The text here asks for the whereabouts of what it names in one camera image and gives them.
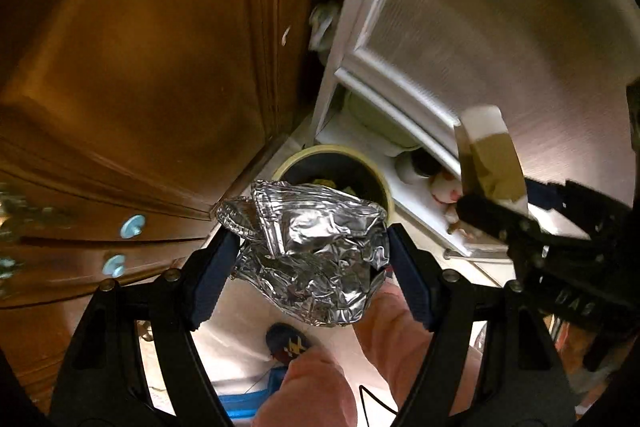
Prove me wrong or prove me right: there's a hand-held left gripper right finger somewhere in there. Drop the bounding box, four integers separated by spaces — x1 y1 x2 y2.
387 224 576 427

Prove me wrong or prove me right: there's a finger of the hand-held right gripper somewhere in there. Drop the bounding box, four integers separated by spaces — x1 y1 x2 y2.
456 193 562 252
525 179 633 240

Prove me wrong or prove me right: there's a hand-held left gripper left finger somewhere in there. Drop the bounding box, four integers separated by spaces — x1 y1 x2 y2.
50 232 241 427

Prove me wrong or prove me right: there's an aluminium foil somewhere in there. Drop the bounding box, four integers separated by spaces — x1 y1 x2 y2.
215 179 392 328

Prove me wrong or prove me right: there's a yellow rimmed trash bin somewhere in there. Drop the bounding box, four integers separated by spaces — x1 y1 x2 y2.
272 144 393 218

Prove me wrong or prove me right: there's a small white figurine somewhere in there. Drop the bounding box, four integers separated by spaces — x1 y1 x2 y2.
430 172 468 233

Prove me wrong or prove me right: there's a pink trouser leg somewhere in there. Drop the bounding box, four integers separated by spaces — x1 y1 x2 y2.
352 282 481 427
252 347 361 427

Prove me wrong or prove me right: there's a white mat with blue stripe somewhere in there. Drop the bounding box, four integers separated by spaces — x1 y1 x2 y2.
192 277 291 415

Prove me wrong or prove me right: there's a white cup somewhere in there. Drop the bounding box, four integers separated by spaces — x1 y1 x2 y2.
395 149 441 185

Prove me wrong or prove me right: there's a light blue cabinet knob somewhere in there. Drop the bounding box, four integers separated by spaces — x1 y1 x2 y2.
102 254 127 279
120 214 147 239

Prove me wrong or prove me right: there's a blue patterned slipper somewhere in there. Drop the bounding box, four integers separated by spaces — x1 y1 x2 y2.
265 323 313 365

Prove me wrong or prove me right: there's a green plastic basin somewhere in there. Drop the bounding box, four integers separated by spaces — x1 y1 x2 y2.
345 89 416 148

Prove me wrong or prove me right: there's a white framed glass door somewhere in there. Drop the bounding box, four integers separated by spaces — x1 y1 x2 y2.
310 0 640 268

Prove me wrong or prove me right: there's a brown wooden cabinet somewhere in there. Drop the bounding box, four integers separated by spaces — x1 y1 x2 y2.
0 0 341 408

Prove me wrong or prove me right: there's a black floor cable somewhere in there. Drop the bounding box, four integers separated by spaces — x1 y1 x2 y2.
357 386 397 414

